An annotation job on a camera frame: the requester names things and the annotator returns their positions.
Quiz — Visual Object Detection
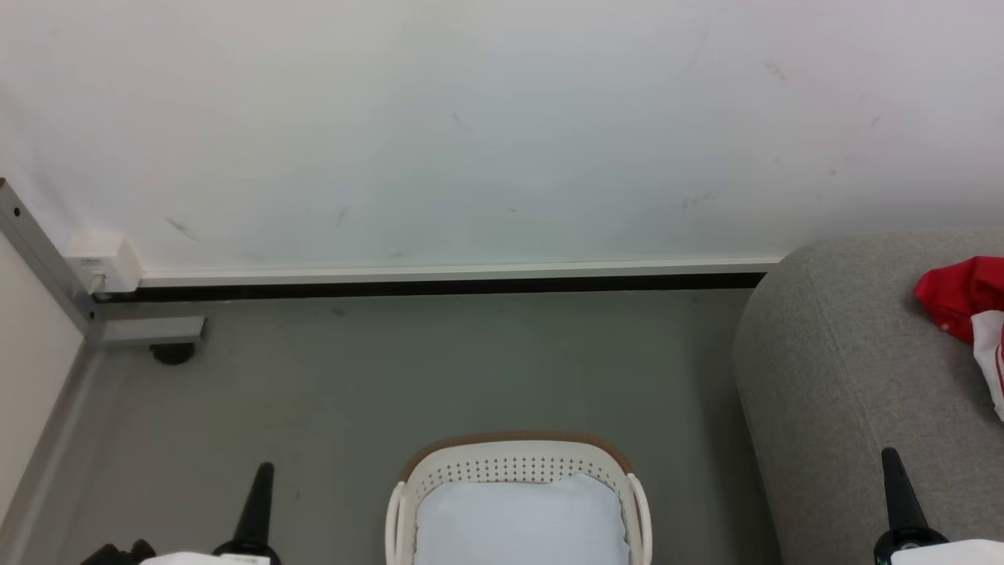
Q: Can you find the pale white cushion cloth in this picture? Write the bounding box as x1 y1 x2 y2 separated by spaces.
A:
413 472 632 565

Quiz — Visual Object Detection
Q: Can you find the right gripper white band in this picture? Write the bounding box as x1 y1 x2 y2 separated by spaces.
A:
873 447 1004 565

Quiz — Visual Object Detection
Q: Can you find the grey fabric sofa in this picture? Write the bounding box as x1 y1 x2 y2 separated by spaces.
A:
731 229 1004 565

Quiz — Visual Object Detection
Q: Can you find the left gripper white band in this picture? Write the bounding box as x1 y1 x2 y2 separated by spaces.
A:
141 462 283 565

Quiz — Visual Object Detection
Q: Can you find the black and white baseboard strip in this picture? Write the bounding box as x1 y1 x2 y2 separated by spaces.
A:
93 255 785 303

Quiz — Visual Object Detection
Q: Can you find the white wall junction box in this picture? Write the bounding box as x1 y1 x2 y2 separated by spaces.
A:
65 232 144 295

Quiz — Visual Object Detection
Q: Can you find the white perforated basket brown rim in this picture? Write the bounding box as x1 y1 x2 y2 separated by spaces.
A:
384 430 653 565

